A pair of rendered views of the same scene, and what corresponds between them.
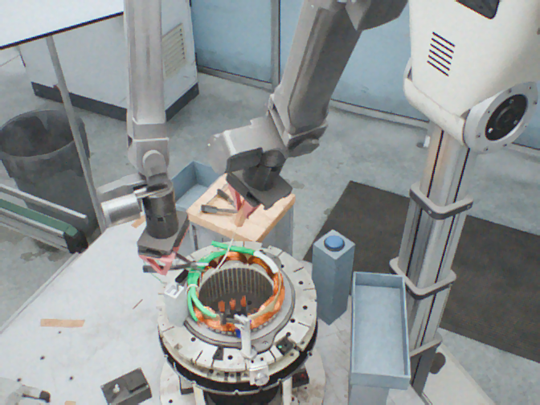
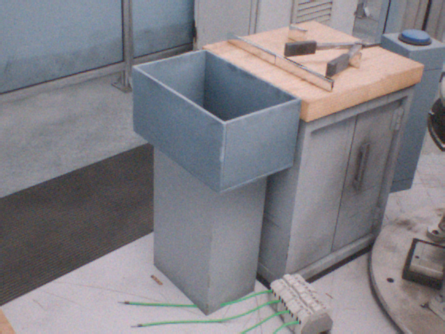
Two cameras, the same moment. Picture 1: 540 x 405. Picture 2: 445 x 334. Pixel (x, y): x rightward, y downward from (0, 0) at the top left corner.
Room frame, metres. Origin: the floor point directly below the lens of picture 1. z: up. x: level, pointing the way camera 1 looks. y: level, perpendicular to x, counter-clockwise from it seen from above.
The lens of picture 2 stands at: (0.91, 0.82, 1.35)
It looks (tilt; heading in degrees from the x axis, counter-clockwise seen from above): 32 degrees down; 288
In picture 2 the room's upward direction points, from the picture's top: 4 degrees clockwise
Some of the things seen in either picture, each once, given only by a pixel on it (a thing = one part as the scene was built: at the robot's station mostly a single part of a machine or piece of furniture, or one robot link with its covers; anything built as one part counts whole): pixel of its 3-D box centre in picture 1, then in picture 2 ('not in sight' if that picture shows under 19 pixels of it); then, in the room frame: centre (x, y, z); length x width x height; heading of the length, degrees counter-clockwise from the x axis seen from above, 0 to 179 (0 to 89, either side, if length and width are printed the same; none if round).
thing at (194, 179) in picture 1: (195, 222); (207, 189); (1.12, 0.22, 0.92); 0.17 x 0.11 x 0.28; 149
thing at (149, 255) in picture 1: (162, 253); not in sight; (0.75, 0.21, 1.21); 0.07 x 0.07 x 0.09; 76
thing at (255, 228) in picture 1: (241, 206); (310, 64); (1.05, 0.08, 1.05); 0.20 x 0.19 x 0.02; 59
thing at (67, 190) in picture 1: (55, 181); not in sight; (2.08, 1.03, 0.28); 0.38 x 0.37 x 0.56; 154
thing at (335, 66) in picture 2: (209, 208); (337, 64); (1.00, 0.16, 1.09); 0.04 x 0.01 x 0.02; 74
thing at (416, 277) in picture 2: not in sight; (426, 262); (0.85, 0.09, 0.81); 0.08 x 0.05 x 0.01; 87
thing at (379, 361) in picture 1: (372, 360); not in sight; (0.69, -0.21, 0.92); 0.25 x 0.11 x 0.28; 173
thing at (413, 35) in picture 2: (334, 242); (415, 35); (0.94, -0.14, 1.04); 0.04 x 0.04 x 0.01
